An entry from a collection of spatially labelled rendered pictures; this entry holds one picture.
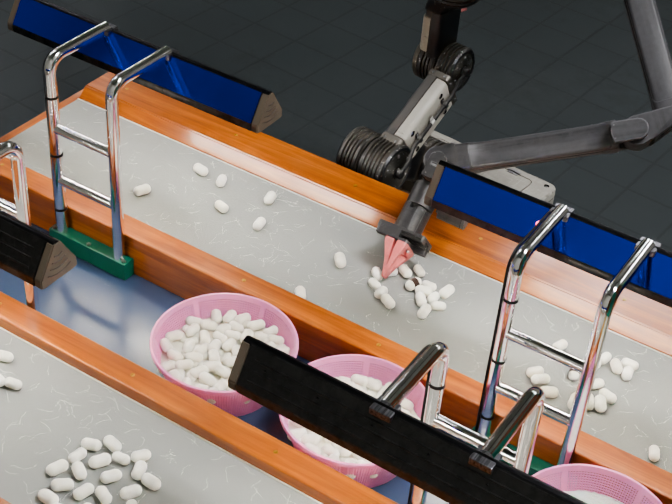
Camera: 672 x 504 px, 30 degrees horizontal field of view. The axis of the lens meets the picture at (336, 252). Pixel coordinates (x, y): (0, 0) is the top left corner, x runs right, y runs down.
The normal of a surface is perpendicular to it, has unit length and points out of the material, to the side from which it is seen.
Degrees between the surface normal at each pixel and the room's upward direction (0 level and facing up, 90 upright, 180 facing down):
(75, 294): 0
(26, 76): 0
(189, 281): 90
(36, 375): 0
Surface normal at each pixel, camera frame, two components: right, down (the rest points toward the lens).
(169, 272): -0.54, 0.49
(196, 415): 0.07, -0.79
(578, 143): -0.20, -0.04
